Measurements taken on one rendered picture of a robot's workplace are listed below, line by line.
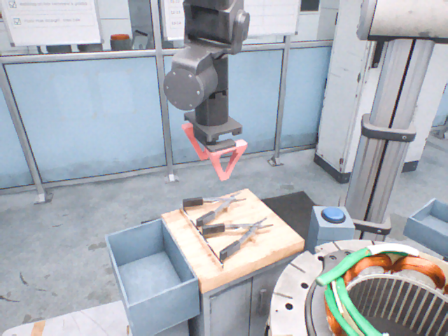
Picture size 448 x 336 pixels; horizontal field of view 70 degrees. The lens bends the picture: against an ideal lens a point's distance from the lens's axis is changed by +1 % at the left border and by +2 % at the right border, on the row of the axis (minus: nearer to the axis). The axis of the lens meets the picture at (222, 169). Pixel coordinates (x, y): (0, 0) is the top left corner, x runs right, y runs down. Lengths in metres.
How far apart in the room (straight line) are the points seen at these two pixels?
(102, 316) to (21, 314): 1.22
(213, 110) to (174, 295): 0.29
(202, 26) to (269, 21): 2.15
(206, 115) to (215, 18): 0.14
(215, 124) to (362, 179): 0.45
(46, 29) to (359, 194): 2.06
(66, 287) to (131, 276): 1.45
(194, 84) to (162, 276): 0.37
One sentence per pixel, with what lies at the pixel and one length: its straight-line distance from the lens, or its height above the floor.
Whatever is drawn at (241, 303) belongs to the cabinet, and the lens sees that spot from 0.62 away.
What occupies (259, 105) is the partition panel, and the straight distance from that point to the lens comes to 2.78.
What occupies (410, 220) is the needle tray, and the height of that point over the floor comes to 1.06.
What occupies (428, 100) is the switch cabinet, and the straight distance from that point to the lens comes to 3.07.
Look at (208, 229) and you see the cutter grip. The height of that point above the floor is 1.09.
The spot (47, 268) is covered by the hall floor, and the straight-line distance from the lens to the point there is 2.25.
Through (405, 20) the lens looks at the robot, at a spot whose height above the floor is 1.40.
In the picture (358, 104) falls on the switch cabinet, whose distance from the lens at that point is 2.64.
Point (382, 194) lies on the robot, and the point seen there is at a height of 1.01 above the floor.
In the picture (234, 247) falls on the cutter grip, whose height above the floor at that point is 1.09.
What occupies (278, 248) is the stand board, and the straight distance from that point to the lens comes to 0.57.
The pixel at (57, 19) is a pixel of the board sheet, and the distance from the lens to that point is 2.39.
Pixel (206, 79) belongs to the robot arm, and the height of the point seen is 1.35.
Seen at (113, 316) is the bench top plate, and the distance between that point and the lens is 0.87.
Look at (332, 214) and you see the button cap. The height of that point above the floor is 1.04.
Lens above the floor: 1.45
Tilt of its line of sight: 30 degrees down
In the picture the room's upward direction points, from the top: straight up
